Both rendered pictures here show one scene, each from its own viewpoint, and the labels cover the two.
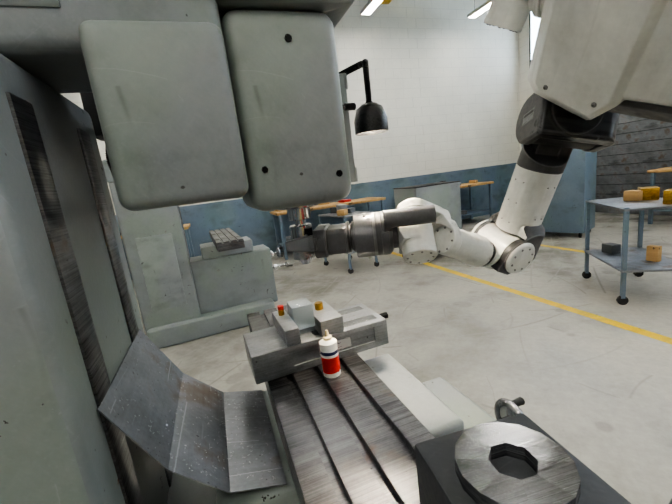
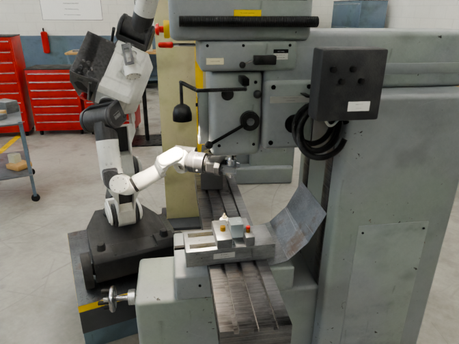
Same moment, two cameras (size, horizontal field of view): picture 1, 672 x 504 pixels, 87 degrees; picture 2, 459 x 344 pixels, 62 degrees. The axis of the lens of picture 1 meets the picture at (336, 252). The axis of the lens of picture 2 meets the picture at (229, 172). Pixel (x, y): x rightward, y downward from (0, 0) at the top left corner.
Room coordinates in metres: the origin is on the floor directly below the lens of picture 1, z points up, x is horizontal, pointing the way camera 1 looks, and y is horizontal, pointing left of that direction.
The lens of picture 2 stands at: (2.16, 0.31, 1.83)
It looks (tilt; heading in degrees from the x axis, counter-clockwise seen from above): 23 degrees down; 190
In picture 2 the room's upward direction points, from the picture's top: straight up
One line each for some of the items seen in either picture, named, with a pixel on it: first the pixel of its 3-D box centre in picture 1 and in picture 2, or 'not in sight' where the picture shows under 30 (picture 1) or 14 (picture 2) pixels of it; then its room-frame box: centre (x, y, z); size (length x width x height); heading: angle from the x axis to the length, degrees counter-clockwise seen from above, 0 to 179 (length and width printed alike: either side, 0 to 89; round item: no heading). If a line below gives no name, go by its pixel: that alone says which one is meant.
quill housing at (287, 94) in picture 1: (283, 122); (232, 109); (0.72, 0.07, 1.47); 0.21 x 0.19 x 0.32; 18
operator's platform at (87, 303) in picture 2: not in sight; (131, 276); (0.24, -0.67, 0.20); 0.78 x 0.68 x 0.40; 35
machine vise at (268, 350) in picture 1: (314, 331); (227, 240); (0.86, 0.08, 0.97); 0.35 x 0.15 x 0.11; 110
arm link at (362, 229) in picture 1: (346, 238); (210, 164); (0.71, -0.03, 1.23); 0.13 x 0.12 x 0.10; 173
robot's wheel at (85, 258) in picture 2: not in sight; (87, 270); (0.58, -0.75, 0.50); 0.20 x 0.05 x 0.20; 35
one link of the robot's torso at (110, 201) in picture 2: not in sight; (123, 209); (0.21, -0.69, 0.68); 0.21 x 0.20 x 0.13; 35
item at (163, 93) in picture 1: (177, 129); (280, 108); (0.66, 0.25, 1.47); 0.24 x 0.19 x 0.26; 18
